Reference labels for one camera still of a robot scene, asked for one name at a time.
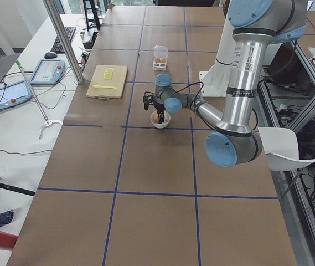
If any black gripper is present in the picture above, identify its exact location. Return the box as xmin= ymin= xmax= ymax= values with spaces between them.
xmin=143 ymin=92 xmax=165 ymax=124

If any brown egg from bowl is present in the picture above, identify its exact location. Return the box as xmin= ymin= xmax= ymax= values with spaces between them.
xmin=153 ymin=115 xmax=159 ymax=122

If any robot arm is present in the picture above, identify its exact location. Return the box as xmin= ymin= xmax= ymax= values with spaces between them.
xmin=143 ymin=1 xmax=307 ymax=167

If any clear plastic egg box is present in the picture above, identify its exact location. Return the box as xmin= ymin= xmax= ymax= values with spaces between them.
xmin=152 ymin=45 xmax=168 ymax=71

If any white bowl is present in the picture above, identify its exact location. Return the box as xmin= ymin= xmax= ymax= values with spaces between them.
xmin=149 ymin=111 xmax=172 ymax=129

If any wooden cutting board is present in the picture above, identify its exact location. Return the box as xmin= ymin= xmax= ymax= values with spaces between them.
xmin=86 ymin=65 xmax=128 ymax=99

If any yellow plastic knife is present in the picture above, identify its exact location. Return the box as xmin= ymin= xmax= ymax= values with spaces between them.
xmin=92 ymin=85 xmax=117 ymax=89

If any teach pendant tablet far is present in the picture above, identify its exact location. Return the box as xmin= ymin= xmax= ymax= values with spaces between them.
xmin=30 ymin=59 xmax=65 ymax=86

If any teach pendant tablet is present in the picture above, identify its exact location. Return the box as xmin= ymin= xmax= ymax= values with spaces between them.
xmin=30 ymin=59 xmax=65 ymax=86
xmin=0 ymin=80 xmax=33 ymax=111

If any black keyboard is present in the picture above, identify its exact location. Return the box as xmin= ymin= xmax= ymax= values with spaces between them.
xmin=50 ymin=26 xmax=76 ymax=54

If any black computer mouse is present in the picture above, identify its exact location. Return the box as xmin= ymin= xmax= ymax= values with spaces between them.
xmin=44 ymin=52 xmax=58 ymax=59

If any teach pendant tablet near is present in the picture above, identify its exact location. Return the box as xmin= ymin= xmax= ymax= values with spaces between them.
xmin=0 ymin=80 xmax=33 ymax=111

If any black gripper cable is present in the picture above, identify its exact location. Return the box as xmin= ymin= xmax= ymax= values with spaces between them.
xmin=173 ymin=81 xmax=205 ymax=111

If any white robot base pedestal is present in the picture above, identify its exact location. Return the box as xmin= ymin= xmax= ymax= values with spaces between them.
xmin=199 ymin=62 xmax=231 ymax=97

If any grabber stick with green handle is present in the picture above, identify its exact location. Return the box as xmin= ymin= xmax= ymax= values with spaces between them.
xmin=16 ymin=60 xmax=63 ymax=139

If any aluminium frame post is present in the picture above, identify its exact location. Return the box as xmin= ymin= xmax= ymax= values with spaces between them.
xmin=43 ymin=0 xmax=84 ymax=84

